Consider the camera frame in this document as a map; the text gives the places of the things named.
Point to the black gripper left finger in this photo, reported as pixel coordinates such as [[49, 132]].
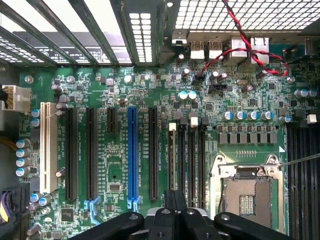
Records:
[[162, 225]]

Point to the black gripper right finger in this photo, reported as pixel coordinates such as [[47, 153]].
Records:
[[192, 225]]

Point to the black RAM slot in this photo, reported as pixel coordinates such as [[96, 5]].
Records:
[[308, 200], [202, 162], [182, 162], [291, 200], [171, 126], [317, 200], [193, 162], [300, 200]]

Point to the CPU socket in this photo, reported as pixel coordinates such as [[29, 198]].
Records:
[[246, 190]]

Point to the long black expansion slot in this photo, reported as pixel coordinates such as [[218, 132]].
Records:
[[71, 150], [92, 150], [153, 150]]

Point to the blue expansion slot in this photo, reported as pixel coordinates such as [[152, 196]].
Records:
[[132, 150]]

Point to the green Dell motherboard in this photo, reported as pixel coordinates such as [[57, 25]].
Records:
[[117, 150]]

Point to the short black expansion slot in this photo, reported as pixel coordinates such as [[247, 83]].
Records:
[[112, 120]]

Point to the thin metal locking lever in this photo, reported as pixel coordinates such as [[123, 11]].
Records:
[[300, 159]]

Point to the white expansion slot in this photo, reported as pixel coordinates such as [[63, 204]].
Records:
[[48, 140]]

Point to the silver USB port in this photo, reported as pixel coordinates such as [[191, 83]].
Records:
[[215, 47], [197, 48]]

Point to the silver rear port block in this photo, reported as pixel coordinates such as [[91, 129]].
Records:
[[236, 42]]

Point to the white power connector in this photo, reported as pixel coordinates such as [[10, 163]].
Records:
[[17, 100]]

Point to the silver ethernet port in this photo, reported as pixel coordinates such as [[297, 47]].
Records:
[[260, 45]]

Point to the grey metal PC case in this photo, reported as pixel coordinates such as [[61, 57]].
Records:
[[167, 25]]

